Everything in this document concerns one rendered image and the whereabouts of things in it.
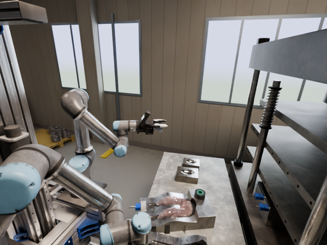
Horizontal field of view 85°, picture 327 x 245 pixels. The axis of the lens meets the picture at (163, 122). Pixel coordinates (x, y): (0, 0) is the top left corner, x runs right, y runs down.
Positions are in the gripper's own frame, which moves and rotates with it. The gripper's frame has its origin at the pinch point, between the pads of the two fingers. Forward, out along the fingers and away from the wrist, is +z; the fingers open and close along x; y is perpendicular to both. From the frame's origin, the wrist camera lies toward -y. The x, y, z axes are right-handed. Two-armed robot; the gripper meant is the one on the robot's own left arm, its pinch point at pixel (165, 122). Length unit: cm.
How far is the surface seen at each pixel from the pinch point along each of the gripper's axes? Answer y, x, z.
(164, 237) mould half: 51, 48, -4
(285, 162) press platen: 12, 32, 72
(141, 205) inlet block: 55, 22, -17
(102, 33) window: -44, -277, -84
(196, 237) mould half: 46, 53, 13
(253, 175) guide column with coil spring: 48, 7, 76
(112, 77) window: 34, -260, -71
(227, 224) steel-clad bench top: 61, 38, 42
